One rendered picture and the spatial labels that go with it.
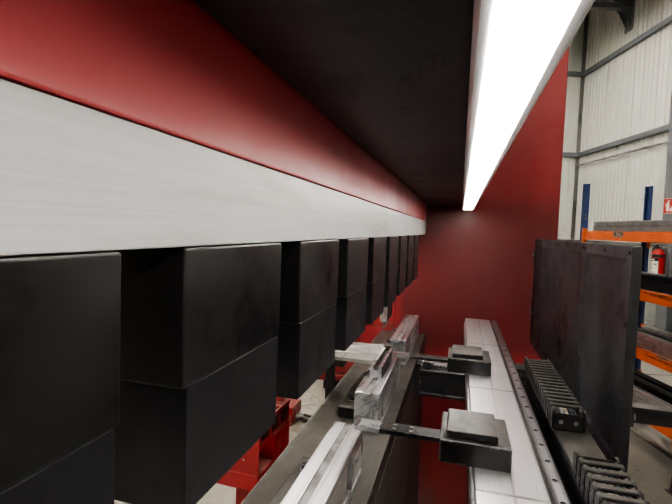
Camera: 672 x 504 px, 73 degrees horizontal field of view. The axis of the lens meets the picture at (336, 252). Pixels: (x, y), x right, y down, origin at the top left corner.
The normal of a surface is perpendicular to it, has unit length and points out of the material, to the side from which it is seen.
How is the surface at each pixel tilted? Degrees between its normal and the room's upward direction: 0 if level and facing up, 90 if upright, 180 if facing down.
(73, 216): 90
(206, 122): 90
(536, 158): 90
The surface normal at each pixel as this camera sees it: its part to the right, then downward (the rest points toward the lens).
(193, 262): 0.96, 0.05
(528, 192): -0.26, 0.04
